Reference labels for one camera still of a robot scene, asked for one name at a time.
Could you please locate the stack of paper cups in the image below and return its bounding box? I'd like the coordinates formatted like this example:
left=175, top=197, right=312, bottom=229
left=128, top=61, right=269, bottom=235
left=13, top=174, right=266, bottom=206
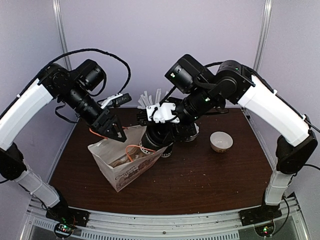
left=161, top=144, right=174, bottom=158

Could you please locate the cardboard cup carrier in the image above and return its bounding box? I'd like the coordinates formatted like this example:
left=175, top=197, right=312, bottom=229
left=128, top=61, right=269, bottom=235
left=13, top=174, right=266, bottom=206
left=109, top=153, right=140, bottom=168

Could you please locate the single black paper cup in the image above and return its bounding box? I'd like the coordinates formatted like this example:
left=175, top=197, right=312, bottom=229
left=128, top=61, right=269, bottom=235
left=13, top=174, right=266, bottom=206
left=139, top=127, right=173, bottom=154

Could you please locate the white paper bag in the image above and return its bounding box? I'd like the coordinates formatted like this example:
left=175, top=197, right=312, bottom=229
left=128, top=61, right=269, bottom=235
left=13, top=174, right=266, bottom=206
left=87, top=125, right=166, bottom=192

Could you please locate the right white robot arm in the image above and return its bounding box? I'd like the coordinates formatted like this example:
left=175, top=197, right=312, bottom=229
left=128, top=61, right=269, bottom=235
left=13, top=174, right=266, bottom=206
left=164, top=54, right=318, bottom=221

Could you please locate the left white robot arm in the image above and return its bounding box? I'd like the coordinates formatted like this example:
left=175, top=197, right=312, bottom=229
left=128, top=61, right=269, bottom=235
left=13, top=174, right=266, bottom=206
left=0, top=59, right=127, bottom=222

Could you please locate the white round bowl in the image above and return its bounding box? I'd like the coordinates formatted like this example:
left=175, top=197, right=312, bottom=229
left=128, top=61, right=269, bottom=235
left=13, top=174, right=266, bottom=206
left=209, top=131, right=234, bottom=153

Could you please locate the white cup of straws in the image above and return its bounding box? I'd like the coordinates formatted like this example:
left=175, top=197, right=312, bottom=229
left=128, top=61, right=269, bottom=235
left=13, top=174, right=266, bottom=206
left=137, top=88, right=169, bottom=110

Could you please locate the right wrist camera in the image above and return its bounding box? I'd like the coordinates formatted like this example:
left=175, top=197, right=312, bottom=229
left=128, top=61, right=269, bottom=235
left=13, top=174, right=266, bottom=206
left=136, top=102, right=180, bottom=126

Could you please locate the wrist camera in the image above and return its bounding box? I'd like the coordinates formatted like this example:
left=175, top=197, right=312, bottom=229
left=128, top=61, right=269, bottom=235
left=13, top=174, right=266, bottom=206
left=136, top=102, right=180, bottom=126
left=100, top=93, right=132, bottom=109

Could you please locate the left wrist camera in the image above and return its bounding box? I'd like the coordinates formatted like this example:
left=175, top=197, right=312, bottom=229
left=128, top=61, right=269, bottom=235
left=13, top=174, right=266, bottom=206
left=100, top=93, right=132, bottom=109

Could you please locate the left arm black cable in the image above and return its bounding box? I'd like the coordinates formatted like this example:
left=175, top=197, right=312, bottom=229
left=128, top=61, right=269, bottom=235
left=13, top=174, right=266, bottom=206
left=37, top=48, right=133, bottom=96

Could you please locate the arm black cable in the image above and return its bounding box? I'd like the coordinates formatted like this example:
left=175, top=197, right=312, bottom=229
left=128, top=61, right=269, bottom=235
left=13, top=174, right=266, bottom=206
left=37, top=48, right=133, bottom=96
left=284, top=119, right=320, bottom=223

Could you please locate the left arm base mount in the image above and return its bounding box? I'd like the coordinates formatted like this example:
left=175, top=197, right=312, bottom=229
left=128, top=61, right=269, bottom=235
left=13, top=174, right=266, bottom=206
left=45, top=202, right=90, bottom=227

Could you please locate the aluminium front rail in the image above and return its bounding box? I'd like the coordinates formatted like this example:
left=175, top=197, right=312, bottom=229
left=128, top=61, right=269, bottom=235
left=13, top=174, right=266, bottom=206
left=17, top=197, right=311, bottom=240

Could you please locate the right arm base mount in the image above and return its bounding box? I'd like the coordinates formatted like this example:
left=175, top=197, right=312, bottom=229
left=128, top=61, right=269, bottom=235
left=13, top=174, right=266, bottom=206
left=239, top=205, right=282, bottom=226

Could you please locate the right aluminium post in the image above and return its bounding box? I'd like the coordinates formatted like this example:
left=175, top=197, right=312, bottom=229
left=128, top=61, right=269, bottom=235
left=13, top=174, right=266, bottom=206
left=253, top=0, right=273, bottom=72

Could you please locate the aluminium post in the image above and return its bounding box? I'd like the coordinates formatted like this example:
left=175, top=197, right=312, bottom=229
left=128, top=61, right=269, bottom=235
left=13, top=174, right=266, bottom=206
left=52, top=0, right=73, bottom=71
left=253, top=0, right=273, bottom=72

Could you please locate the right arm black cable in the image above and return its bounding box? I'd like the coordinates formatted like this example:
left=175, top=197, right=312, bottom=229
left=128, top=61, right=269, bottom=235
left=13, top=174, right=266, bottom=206
left=284, top=119, right=320, bottom=223

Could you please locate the left aluminium post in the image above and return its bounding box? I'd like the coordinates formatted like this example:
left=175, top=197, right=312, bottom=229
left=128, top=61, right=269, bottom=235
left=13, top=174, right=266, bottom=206
left=52, top=0, right=73, bottom=71

